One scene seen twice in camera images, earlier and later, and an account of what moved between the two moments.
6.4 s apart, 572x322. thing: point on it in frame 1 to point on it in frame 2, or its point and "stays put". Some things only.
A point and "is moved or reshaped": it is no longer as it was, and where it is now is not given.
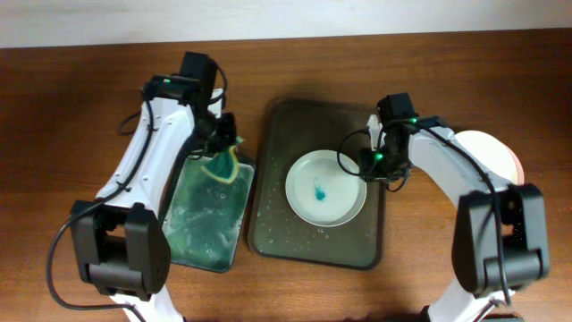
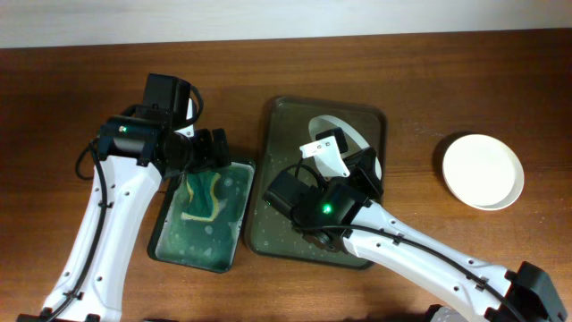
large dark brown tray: [292, 129] stays put
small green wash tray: [203, 216] stays put
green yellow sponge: [223, 166] to [200, 202]
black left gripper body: [222, 135] to [214, 148]
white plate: [321, 193] is moved or reshaped
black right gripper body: [381, 164] to [358, 174]
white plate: [513, 172] is moved or reshaped
